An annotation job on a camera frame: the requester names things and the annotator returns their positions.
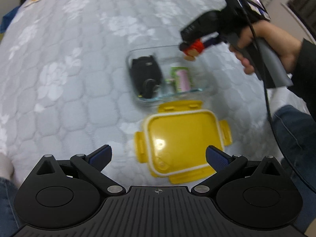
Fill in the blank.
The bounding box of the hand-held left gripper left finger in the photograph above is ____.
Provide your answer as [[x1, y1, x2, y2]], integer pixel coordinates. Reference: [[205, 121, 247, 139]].
[[37, 145, 126, 196]]

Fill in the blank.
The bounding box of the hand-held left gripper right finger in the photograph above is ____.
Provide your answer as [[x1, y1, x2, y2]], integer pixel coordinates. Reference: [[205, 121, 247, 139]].
[[191, 146, 282, 195]]

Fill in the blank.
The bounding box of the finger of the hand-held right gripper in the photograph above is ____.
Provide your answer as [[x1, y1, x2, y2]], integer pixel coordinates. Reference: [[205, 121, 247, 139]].
[[180, 11, 223, 44], [201, 35, 226, 48]]

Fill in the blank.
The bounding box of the red toy figure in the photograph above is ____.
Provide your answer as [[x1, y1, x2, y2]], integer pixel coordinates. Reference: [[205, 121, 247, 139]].
[[179, 39, 205, 62]]

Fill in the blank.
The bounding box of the clear glass container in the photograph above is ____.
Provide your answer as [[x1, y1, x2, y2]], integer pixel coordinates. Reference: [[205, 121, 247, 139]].
[[126, 45, 215, 104]]

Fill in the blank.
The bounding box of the yellow container lid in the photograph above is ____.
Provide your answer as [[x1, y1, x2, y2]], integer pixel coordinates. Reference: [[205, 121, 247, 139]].
[[134, 101, 233, 184]]

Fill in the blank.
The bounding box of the person's right forearm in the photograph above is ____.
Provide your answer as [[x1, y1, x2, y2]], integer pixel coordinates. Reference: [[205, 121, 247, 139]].
[[286, 38, 316, 119]]

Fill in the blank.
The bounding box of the person's right hand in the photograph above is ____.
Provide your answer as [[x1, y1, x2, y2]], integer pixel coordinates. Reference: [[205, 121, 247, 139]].
[[229, 20, 304, 75]]

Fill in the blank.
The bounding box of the green and pink packet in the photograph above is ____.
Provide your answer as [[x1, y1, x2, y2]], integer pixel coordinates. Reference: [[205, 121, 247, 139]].
[[170, 67, 192, 92]]

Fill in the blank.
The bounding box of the black key fob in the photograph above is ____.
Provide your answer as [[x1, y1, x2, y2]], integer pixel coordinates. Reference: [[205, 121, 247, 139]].
[[130, 55, 165, 99]]

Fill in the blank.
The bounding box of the person's right leg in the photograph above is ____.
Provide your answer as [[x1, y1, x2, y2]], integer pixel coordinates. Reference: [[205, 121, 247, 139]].
[[272, 105, 316, 237]]

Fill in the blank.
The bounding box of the person's leg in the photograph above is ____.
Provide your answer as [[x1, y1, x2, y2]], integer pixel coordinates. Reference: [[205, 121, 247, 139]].
[[0, 176, 23, 237], [272, 105, 316, 237]]

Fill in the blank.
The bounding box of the person's left leg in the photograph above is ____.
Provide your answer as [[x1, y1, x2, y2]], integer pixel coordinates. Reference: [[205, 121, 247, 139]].
[[0, 176, 23, 237]]

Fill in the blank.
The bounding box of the blue cloth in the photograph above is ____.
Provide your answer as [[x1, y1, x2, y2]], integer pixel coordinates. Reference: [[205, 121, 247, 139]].
[[0, 10, 16, 34]]

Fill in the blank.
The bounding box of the dark window frame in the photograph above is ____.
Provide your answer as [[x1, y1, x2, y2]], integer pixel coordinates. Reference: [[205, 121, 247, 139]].
[[281, 0, 316, 53]]

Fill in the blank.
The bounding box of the black cable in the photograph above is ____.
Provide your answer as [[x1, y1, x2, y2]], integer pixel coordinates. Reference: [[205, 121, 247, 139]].
[[236, 0, 316, 190]]

